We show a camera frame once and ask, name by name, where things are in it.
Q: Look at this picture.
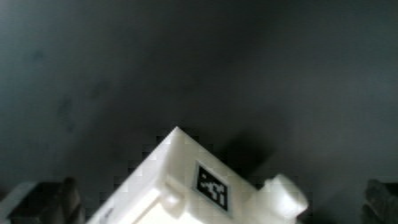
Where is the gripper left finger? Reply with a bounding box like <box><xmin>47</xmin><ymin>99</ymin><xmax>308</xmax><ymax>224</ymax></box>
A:
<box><xmin>0</xmin><ymin>178</ymin><xmax>86</xmax><ymax>224</ymax></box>

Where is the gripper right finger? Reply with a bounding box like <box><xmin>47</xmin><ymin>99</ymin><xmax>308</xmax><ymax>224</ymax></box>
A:
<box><xmin>361</xmin><ymin>179</ymin><xmax>398</xmax><ymax>224</ymax></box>

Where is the white cabinet body box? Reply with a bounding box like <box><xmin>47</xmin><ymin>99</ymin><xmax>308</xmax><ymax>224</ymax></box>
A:
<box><xmin>88</xmin><ymin>129</ymin><xmax>310</xmax><ymax>224</ymax></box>

